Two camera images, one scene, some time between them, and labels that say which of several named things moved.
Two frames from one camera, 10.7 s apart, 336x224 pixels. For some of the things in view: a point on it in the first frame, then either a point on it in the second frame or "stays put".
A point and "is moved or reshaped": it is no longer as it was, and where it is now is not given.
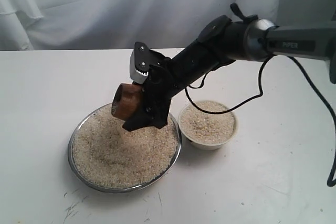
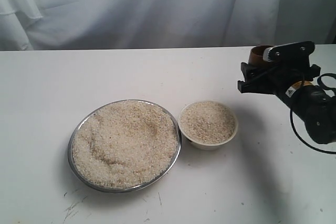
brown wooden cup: (125, 101) is moved or reshaped
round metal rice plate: (103, 156) stays put
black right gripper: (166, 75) to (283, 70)
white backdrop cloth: (107, 10) stays put
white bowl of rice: (208, 131) stays put
